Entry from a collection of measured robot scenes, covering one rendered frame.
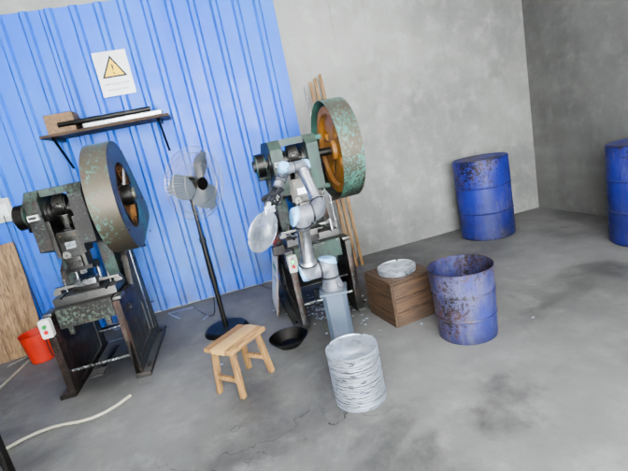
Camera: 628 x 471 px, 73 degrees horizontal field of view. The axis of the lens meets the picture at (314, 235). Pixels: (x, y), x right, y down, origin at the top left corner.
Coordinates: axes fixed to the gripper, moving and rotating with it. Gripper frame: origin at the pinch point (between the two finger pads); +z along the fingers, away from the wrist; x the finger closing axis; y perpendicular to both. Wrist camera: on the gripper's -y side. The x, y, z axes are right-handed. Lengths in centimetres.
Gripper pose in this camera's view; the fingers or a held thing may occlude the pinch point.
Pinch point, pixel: (265, 214)
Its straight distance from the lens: 285.3
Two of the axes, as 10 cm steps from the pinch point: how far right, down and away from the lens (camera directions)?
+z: -2.8, 8.9, -3.7
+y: 7.7, -0.2, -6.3
